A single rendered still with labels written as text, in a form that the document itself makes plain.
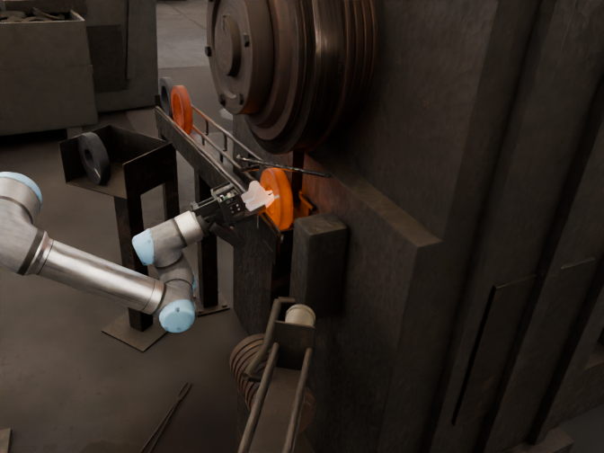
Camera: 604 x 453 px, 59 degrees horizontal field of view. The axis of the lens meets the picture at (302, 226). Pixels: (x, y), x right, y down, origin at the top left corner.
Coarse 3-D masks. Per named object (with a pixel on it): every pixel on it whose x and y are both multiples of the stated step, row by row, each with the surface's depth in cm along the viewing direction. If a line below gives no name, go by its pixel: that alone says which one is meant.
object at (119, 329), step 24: (72, 144) 166; (120, 144) 178; (144, 144) 173; (168, 144) 166; (72, 168) 168; (120, 168) 178; (144, 168) 159; (168, 168) 169; (120, 192) 161; (144, 192) 162; (120, 216) 173; (120, 240) 178; (120, 336) 193; (144, 336) 194
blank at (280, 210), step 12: (276, 168) 133; (264, 180) 136; (276, 180) 128; (288, 180) 129; (276, 192) 129; (288, 192) 128; (276, 204) 130; (288, 204) 128; (276, 216) 132; (288, 216) 129
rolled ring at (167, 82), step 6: (162, 78) 218; (168, 78) 216; (162, 84) 220; (168, 84) 214; (174, 84) 215; (162, 90) 224; (168, 90) 213; (162, 96) 226; (168, 96) 214; (162, 102) 227; (168, 102) 228; (162, 108) 228; (168, 108) 227; (168, 114) 225
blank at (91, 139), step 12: (84, 144) 162; (96, 144) 158; (84, 156) 166; (96, 156) 158; (108, 156) 160; (84, 168) 169; (96, 168) 161; (108, 168) 161; (96, 180) 165; (108, 180) 165
